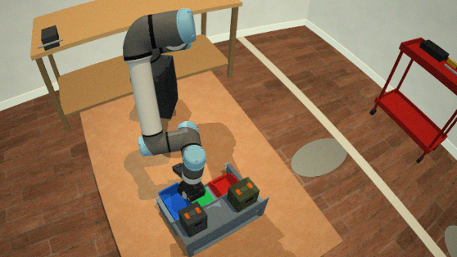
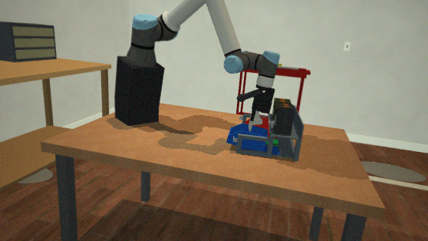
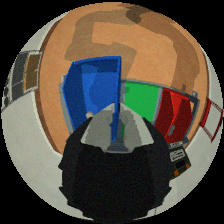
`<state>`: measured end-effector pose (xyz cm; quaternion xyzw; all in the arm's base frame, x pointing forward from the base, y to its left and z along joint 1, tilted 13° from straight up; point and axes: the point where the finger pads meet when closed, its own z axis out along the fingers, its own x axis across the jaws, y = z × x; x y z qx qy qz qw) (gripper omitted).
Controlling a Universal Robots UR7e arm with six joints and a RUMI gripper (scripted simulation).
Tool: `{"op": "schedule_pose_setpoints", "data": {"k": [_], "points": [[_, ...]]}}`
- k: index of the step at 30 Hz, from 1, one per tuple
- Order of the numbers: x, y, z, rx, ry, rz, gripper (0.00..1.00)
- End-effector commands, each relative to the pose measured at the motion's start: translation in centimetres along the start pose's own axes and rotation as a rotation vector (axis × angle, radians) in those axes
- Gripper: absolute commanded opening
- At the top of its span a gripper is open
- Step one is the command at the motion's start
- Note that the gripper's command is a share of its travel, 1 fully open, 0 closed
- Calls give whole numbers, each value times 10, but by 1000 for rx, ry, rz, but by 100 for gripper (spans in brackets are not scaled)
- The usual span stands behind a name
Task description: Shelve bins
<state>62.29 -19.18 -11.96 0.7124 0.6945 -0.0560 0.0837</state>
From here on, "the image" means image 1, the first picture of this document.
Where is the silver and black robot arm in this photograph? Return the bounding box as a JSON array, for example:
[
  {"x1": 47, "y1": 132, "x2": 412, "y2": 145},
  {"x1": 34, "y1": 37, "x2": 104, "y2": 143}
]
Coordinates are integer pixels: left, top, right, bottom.
[{"x1": 123, "y1": 8, "x2": 206, "y2": 184}]

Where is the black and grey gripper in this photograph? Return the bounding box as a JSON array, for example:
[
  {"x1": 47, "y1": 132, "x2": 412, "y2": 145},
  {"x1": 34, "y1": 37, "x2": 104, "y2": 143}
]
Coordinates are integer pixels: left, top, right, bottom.
[{"x1": 177, "y1": 180, "x2": 206, "y2": 204}]

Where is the red bin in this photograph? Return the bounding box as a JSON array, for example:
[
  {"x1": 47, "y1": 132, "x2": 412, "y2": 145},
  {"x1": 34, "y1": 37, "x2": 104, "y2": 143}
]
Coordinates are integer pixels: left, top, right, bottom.
[{"x1": 209, "y1": 173, "x2": 238, "y2": 197}]

